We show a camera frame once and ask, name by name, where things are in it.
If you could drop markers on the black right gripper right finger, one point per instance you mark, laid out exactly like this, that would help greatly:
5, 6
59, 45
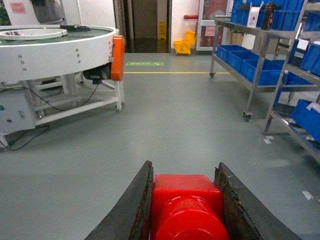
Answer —
245, 217

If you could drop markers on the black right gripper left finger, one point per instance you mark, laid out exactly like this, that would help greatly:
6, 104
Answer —
130, 218

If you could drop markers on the red toy block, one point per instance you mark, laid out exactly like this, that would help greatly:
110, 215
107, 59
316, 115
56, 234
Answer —
186, 207

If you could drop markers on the steel shelf cart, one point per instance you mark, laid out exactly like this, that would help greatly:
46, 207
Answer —
254, 77

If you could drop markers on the white box on cart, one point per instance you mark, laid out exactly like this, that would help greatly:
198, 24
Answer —
253, 16

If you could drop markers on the blue crate on cart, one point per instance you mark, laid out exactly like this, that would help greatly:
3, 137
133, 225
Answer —
268, 72
288, 78
227, 52
235, 58

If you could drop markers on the orange motor cover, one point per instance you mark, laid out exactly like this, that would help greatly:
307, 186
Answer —
118, 54

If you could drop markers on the potted plant tan pot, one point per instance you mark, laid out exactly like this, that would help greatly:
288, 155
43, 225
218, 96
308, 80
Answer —
236, 37

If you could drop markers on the yellow mop bucket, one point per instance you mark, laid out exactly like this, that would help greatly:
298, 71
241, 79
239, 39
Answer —
183, 47

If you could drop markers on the yellow wet floor sign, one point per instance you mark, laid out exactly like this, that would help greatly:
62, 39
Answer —
162, 30

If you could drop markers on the black orange device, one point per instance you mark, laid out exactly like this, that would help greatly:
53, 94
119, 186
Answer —
268, 16

